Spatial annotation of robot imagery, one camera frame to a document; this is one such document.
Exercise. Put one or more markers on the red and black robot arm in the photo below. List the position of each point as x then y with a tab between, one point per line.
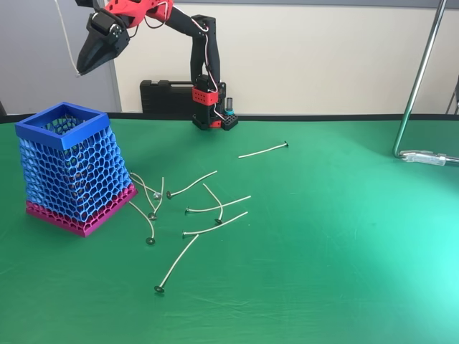
211	53

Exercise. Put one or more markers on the black teal table clamp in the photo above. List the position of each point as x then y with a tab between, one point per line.
230	116

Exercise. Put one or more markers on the black plastic tool case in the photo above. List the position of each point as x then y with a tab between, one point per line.
161	98

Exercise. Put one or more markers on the white candle wick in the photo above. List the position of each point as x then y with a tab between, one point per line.
179	261
215	226
215	199
65	39
191	183
160	197
218	205
263	150
143	184
147	222

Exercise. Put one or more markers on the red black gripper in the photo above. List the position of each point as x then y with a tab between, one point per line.
97	47

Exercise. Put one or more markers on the silver metal clamp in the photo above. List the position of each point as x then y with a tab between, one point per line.
426	157

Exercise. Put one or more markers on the green table cloth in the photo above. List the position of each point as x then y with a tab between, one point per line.
287	251

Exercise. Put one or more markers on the dark chair frame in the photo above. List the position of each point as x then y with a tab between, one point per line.
454	96

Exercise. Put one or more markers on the blue and magenta mesh basket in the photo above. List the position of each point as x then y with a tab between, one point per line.
71	168

